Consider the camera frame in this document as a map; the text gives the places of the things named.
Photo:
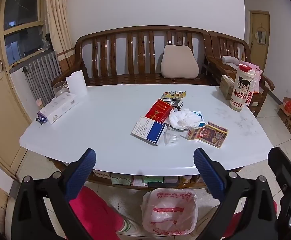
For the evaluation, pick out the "ornate red and gold box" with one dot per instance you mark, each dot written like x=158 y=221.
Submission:
x=209 y=133

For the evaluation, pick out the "black and white box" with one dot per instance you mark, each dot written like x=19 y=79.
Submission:
x=175 y=103

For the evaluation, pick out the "yellow framed window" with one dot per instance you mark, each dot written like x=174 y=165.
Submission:
x=23 y=30

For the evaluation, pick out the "yellow interior door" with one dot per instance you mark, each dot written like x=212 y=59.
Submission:
x=260 y=55

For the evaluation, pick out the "beige back cushion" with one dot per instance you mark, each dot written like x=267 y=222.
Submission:
x=179 y=62

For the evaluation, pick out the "beige patterned curtain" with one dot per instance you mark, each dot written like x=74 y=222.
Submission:
x=58 y=17

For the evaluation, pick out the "red gift bag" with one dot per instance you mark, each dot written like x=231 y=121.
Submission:
x=290 y=106

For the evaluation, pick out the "cartoon print white tumbler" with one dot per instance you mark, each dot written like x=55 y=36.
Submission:
x=241 y=92

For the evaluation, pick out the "small pink cup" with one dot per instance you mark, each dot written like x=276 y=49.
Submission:
x=38 y=102

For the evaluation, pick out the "yellow snack wrapper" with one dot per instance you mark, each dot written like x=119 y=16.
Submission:
x=173 y=95

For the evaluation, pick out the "brown tissue box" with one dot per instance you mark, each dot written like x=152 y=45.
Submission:
x=226 y=86

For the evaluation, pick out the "person's left white shoe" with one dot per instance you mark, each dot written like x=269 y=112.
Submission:
x=134 y=227

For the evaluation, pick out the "yellow framed balcony door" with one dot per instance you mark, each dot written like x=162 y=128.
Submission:
x=0 y=100

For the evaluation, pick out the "grey radiator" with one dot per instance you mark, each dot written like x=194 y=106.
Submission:
x=41 y=76

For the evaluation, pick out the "open cardboard box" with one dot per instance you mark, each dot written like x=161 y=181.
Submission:
x=284 y=116

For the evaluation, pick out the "pink plastic bag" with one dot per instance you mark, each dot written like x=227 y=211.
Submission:
x=256 y=76

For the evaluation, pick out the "green wipes pack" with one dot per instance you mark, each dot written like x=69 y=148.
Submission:
x=120 y=179

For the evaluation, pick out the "wooden armchair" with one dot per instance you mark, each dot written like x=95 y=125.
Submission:
x=225 y=45

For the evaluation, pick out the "red cigarette box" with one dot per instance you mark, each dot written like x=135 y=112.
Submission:
x=159 y=110

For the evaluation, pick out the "white pack with dark print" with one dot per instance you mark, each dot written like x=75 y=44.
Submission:
x=101 y=175

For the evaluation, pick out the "clear glass jar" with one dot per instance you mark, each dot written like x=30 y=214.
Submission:
x=59 y=90

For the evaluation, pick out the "wooden slatted sofa bench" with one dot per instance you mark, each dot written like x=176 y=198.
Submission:
x=140 y=42

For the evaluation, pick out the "long white carton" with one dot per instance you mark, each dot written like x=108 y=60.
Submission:
x=60 y=106

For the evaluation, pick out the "pink and white box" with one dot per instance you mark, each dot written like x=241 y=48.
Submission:
x=138 y=181

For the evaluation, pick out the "person's left leg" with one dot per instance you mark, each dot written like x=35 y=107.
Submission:
x=95 y=215

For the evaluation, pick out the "light blue medicine box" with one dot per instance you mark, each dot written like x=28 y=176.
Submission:
x=203 y=120

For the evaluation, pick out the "green flat pack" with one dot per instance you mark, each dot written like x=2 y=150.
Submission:
x=154 y=179

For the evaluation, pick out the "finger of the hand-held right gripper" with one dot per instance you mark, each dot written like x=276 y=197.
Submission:
x=286 y=175

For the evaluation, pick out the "dark flat box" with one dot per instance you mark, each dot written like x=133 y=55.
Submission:
x=171 y=180

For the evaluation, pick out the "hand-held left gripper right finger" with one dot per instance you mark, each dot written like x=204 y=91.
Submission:
x=209 y=172

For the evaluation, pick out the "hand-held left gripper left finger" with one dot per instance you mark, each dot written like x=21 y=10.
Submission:
x=81 y=172

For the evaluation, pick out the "clear plastic wrapper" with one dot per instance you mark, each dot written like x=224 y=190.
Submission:
x=171 y=136

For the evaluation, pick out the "small blue box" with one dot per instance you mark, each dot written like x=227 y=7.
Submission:
x=41 y=118

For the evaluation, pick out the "white tissue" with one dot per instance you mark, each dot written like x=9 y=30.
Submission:
x=183 y=118

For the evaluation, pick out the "white rolled pillow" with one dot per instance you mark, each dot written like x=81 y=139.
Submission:
x=231 y=60

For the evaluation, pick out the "white paper towel roll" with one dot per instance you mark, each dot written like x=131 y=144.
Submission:
x=76 y=83

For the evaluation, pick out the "white and blue medicine box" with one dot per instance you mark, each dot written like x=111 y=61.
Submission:
x=148 y=130

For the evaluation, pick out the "red print plastic bag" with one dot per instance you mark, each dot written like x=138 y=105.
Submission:
x=169 y=212

